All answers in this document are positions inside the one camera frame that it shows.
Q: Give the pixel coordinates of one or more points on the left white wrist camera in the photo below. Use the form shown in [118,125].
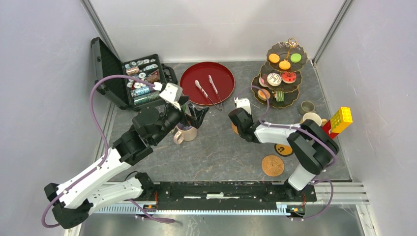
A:
[171,94]

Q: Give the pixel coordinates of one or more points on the three-tier gold dessert stand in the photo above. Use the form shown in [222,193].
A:
[284,49]

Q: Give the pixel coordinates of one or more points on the orange fruit tart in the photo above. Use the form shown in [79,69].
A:
[263,94]

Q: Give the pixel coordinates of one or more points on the layered green cake slice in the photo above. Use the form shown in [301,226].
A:
[279,96]

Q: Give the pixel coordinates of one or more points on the white sprinkled donut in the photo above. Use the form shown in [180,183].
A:
[274,79]

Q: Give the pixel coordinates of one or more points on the black yellow round coaster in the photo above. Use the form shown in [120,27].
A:
[283,150]

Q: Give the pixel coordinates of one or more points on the orange macaron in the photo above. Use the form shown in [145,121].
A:
[274,58]
[284,65]

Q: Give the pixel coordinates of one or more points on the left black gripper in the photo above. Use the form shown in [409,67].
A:
[197,115]

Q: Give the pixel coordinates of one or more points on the woven coaster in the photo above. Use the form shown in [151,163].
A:
[234,128]
[272,165]

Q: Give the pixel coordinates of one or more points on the yellow cream mug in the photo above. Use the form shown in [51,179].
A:
[314,117]

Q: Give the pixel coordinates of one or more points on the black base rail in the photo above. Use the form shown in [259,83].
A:
[222,197]

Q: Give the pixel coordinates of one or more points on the pink beige mug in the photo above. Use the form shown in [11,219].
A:
[184,133]

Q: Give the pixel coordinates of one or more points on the green macaron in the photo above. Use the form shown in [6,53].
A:
[295,58]

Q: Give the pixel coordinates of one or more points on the small grey-green cup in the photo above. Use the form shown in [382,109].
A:
[306,107]

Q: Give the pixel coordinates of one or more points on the red round tray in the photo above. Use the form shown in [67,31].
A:
[207,83]

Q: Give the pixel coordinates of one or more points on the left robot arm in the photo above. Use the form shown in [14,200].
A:
[73,201]

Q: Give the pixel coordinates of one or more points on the red yellow block toy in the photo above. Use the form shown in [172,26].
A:
[339,122]

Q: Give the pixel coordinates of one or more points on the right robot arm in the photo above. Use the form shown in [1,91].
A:
[312,146]

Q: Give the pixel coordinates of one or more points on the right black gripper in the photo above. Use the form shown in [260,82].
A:
[248,114]

